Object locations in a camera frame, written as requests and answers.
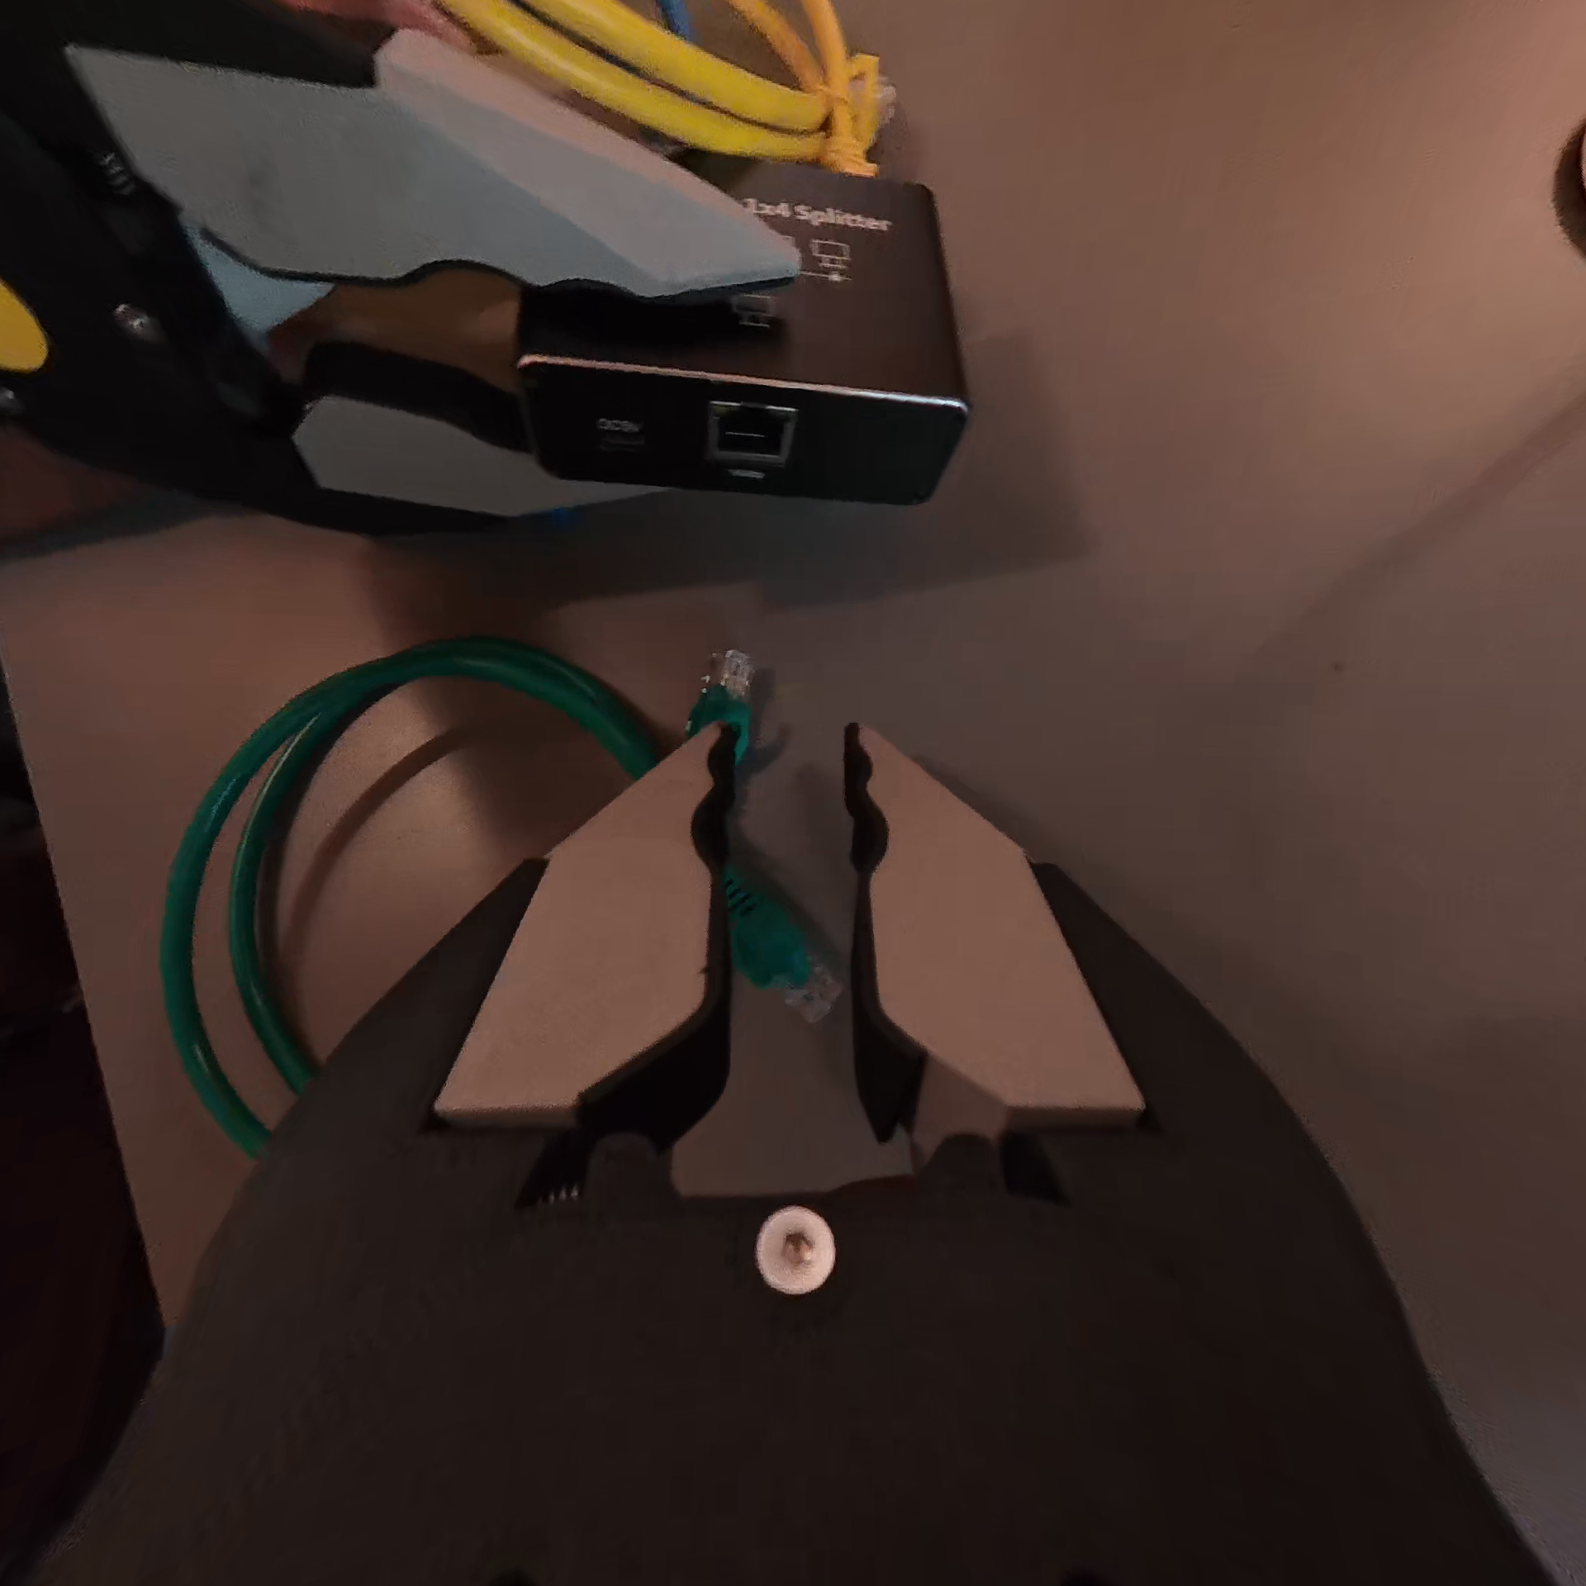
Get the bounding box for black ethernet splitter box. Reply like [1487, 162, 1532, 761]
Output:
[513, 179, 972, 508]

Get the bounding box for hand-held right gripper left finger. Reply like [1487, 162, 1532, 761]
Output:
[430, 721, 739, 1159]

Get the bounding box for green ethernet cable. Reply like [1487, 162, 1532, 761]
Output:
[160, 638, 843, 1159]

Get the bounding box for yellow ethernet cable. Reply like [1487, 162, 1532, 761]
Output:
[433, 0, 888, 176]

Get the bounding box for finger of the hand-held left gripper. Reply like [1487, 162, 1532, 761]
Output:
[63, 27, 804, 338]
[290, 344, 675, 519]

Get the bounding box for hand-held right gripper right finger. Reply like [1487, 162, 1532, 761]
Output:
[845, 721, 1149, 1148]

